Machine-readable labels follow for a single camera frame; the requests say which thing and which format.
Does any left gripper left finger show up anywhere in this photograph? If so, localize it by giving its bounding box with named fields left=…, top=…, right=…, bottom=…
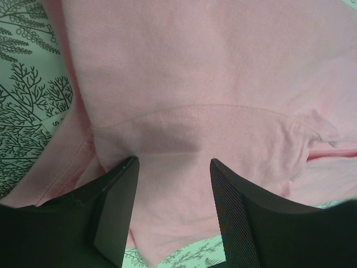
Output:
left=1, top=157, right=139, bottom=267

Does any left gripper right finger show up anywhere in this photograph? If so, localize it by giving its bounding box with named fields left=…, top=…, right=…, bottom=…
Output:
left=210, top=159, right=356, bottom=267

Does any pink t-shirt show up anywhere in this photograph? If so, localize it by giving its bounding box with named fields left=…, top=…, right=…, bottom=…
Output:
left=0, top=0, right=357, bottom=267

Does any floral patterned table mat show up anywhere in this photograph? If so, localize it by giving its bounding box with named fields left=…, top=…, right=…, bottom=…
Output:
left=0, top=0, right=357, bottom=268

